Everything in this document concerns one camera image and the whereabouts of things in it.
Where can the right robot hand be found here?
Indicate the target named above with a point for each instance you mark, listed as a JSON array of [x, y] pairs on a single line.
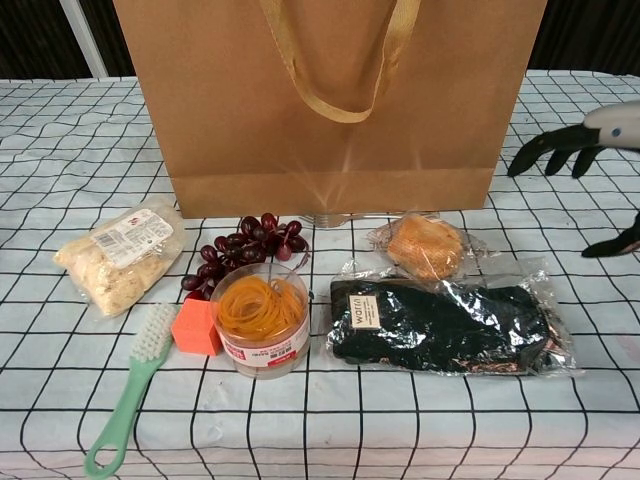
[[615, 127]]

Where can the packaged bread roll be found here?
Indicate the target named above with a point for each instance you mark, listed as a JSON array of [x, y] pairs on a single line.
[[425, 245]]

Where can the dark red grape bunch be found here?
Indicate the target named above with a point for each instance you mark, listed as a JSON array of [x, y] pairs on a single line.
[[250, 245]]

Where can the clear rubber band jar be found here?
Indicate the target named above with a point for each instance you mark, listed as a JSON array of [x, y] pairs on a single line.
[[260, 345]]

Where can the packaged white snack bag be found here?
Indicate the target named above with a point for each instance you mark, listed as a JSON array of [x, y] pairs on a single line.
[[115, 270]]

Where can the packaged black gloves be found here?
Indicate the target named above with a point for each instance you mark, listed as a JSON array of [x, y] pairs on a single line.
[[440, 325]]

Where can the brown paper bag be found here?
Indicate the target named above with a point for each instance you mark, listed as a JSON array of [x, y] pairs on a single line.
[[240, 125]]

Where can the dark ribbed partition panel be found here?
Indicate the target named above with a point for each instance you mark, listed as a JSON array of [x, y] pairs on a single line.
[[30, 35], [585, 35], [106, 25]]

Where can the silver metal fork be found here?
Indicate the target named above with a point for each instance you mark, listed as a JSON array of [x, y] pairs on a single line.
[[325, 220]]

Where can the checked white tablecloth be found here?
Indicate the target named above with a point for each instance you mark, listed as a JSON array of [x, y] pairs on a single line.
[[350, 425]]

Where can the orange cube block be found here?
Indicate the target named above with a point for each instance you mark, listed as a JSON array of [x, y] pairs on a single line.
[[192, 330]]

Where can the white partition post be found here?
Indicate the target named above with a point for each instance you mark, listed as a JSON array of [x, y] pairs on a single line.
[[87, 40]]

